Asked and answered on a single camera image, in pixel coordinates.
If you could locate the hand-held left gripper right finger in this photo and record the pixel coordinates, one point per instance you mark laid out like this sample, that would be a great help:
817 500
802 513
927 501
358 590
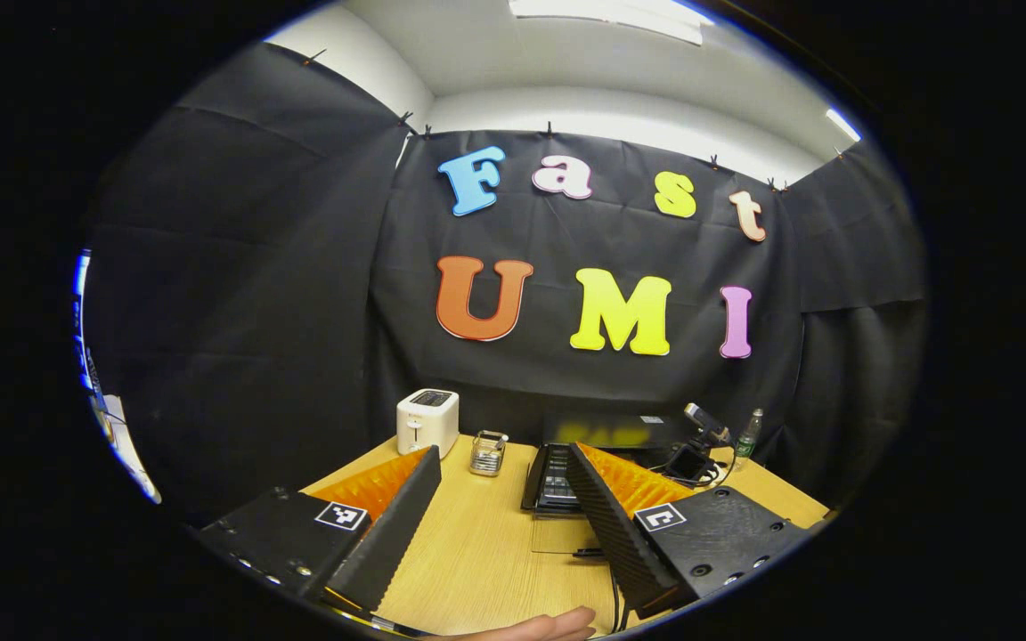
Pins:
615 534

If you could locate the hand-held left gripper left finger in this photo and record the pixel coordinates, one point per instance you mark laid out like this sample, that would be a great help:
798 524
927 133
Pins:
393 530

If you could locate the black electric oven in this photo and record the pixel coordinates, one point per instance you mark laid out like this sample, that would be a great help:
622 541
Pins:
620 432

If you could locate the clear plastic water bottle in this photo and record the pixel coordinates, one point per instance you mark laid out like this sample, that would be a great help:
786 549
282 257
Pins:
749 436

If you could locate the white toaster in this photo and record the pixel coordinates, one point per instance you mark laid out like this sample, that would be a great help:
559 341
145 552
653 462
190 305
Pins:
427 423

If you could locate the small clear glass container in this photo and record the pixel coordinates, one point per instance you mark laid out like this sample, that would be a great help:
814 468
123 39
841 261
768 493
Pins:
488 454

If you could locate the black backdrop cloth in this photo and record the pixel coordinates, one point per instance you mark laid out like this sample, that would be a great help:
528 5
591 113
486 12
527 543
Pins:
299 294

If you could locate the small ceiling light panel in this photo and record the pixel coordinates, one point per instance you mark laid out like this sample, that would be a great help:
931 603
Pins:
842 125

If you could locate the large ceiling light panel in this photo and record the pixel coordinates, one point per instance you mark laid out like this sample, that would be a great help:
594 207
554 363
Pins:
611 13

